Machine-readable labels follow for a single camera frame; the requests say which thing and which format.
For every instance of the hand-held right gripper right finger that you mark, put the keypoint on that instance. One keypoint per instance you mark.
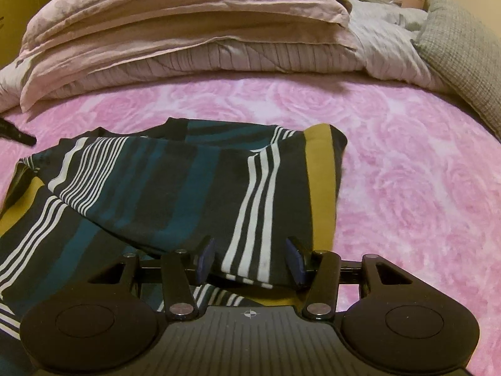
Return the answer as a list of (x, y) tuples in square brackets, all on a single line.
[(294, 260)]

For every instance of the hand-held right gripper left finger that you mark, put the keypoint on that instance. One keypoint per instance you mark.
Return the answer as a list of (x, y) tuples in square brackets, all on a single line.
[(206, 258)]

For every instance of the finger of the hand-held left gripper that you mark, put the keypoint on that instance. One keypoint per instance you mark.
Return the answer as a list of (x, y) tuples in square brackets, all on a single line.
[(19, 136)]

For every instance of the dark striped shirt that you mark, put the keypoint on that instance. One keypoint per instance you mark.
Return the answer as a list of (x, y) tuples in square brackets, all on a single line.
[(156, 188)]

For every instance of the wooden door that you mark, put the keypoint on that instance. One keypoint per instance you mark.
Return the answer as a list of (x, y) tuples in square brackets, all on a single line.
[(23, 8)]

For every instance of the pink rose blanket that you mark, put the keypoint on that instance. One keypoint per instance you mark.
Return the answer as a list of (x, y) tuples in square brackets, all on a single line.
[(411, 184)]

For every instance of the pale pink folded quilt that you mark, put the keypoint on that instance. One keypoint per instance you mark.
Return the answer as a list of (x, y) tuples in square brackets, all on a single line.
[(176, 15)]

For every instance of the grey crumpled sheet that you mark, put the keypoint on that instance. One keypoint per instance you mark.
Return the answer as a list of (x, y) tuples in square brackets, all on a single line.
[(375, 19)]

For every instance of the grey knit cushion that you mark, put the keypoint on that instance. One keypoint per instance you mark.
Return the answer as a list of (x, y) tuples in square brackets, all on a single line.
[(458, 47)]

